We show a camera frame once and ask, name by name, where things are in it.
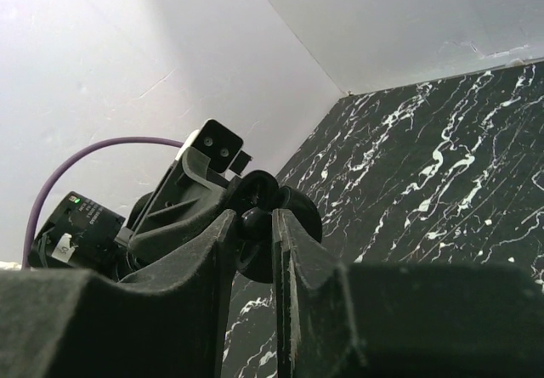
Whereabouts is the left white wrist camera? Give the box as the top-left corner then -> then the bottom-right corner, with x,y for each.
175,119 -> 252,175

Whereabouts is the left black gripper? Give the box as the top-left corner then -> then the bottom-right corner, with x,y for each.
27,146 -> 240,279

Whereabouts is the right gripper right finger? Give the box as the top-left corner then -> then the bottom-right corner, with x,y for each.
273,211 -> 543,377

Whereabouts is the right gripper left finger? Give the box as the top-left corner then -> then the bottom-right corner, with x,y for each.
1,211 -> 235,377

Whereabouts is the black earbud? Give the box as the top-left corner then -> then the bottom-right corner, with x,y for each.
241,207 -> 272,242

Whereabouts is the black round charging case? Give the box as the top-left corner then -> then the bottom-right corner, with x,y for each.
227,170 -> 323,284

